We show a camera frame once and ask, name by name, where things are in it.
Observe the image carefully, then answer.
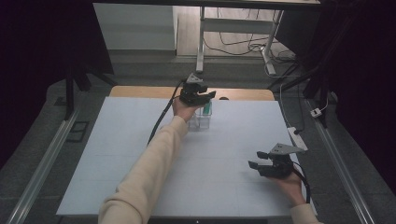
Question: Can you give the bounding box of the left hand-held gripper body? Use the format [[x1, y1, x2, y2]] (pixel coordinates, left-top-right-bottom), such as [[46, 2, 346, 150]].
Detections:
[[178, 72, 216, 106]]

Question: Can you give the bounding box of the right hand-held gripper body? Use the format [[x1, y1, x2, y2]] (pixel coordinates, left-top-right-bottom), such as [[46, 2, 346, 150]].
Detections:
[[256, 143, 306, 179]]

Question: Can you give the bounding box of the clear plastic organizer box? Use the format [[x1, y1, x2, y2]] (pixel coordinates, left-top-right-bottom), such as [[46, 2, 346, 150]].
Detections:
[[186, 100, 214, 131]]

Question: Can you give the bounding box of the person's left hand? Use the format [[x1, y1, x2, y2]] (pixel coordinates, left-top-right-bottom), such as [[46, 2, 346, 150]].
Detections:
[[171, 96, 206, 123]]

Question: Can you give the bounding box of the person's right hand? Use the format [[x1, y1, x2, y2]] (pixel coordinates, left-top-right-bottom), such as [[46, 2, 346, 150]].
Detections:
[[270, 169, 307, 207]]

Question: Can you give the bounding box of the white power strip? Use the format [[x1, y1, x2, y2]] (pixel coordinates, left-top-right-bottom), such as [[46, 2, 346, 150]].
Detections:
[[287, 126, 309, 153]]

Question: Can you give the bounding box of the white table cover sheet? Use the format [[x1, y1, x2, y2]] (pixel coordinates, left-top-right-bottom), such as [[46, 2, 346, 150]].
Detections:
[[55, 96, 318, 217]]

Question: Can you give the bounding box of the black tripod stand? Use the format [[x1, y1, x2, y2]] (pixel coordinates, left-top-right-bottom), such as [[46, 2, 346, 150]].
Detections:
[[269, 62, 331, 129], [64, 62, 118, 120]]

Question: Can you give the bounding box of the dark curtain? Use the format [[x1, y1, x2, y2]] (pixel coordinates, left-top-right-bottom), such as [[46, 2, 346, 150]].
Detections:
[[320, 0, 396, 194], [0, 0, 115, 169]]

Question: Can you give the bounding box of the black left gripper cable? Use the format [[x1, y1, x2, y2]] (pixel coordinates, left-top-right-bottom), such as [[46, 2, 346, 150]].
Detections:
[[147, 78, 188, 147]]

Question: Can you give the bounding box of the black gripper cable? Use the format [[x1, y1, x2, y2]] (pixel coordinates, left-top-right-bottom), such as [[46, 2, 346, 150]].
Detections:
[[147, 78, 188, 147], [290, 161, 312, 204]]

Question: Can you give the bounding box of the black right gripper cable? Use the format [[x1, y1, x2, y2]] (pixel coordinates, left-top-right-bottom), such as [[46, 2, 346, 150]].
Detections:
[[290, 161, 312, 204]]

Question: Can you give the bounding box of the tangle of floor cables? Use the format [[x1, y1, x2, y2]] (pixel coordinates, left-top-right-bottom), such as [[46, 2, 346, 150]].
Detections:
[[204, 7, 297, 62]]

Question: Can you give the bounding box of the aluminium floor rail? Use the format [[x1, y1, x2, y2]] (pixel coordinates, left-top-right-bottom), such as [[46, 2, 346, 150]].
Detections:
[[6, 108, 80, 224], [304, 99, 376, 224]]

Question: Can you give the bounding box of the white frame desk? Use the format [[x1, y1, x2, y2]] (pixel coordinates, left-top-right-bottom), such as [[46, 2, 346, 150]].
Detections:
[[92, 0, 321, 76]]

